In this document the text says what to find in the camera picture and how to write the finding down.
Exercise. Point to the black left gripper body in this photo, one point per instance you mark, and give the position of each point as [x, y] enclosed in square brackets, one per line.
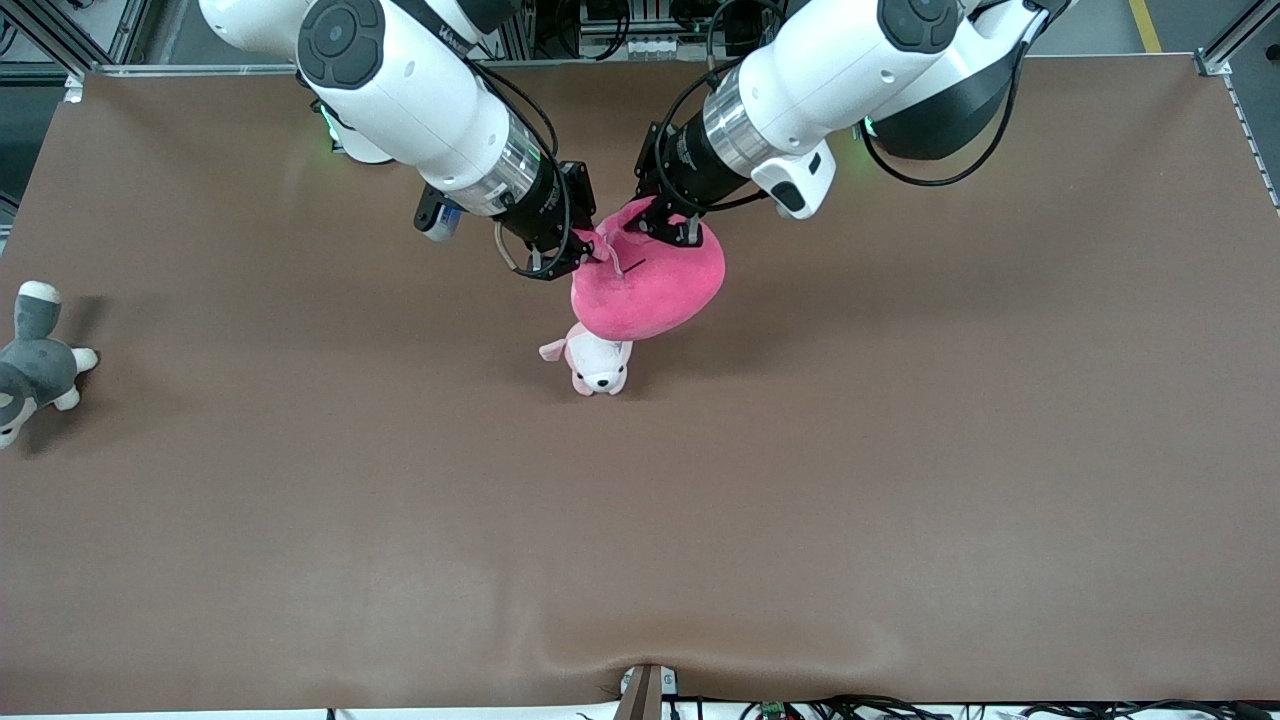
[688, 170]

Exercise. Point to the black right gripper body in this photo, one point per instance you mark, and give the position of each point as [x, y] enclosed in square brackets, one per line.
[548, 208]

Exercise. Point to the hot pink round plush toy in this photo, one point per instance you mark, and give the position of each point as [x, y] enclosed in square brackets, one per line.
[650, 290]

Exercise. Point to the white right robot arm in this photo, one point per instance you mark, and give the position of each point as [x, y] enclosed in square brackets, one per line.
[400, 85]

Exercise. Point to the pale pink white plush dog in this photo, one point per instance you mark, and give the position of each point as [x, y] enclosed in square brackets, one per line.
[598, 365]

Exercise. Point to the white terminal block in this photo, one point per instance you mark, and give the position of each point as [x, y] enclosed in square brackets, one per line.
[655, 46]

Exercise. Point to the brown table mat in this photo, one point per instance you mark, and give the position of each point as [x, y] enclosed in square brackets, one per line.
[640, 540]

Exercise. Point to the small green circuit board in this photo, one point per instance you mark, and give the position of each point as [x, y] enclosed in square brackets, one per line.
[773, 711]

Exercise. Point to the grey white plush husky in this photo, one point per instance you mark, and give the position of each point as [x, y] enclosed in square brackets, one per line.
[38, 370]

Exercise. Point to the aluminium table edge rail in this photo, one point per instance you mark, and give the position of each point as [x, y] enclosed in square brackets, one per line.
[200, 68]

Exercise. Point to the aluminium frame profile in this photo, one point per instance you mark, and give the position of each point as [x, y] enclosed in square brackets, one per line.
[1235, 45]
[75, 30]

